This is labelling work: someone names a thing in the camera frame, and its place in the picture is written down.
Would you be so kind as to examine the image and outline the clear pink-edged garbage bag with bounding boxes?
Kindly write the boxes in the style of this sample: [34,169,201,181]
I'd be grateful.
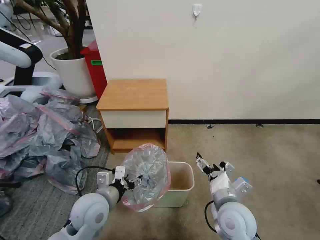
[121,143,171,213]

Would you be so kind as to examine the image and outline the red bin with green label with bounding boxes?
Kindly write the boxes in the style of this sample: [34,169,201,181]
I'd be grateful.
[80,40,108,101]

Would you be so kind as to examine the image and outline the pile of grey garbage bags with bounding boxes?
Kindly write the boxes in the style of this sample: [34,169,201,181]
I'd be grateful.
[0,87,101,195]

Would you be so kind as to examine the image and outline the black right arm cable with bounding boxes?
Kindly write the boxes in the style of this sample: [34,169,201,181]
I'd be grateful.
[204,201,218,232]

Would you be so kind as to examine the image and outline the indoor tree with brown trunk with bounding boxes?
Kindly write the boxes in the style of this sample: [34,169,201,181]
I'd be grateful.
[14,0,88,60]

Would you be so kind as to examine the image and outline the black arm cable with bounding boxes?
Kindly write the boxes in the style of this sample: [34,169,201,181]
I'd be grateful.
[204,201,218,232]
[75,166,116,197]

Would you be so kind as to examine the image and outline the white floor cables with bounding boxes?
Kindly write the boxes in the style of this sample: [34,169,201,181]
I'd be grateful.
[86,116,105,133]

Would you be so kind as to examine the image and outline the black object under bags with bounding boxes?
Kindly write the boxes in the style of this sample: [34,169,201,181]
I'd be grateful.
[0,181,22,218]

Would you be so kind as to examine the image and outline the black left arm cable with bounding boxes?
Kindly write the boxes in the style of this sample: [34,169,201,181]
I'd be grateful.
[75,166,116,197]

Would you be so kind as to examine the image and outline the wooden nightstand with white drawer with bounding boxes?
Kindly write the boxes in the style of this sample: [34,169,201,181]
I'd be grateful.
[96,79,170,154]

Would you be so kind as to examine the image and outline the white round plant pot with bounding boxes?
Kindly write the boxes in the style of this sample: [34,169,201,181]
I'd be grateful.
[49,47,98,103]

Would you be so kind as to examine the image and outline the cream plastic trash can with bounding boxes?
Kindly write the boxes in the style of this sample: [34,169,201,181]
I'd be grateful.
[152,161,195,208]

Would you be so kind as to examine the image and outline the white and black background robot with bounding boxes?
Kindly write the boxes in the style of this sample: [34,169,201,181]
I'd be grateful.
[0,0,62,103]

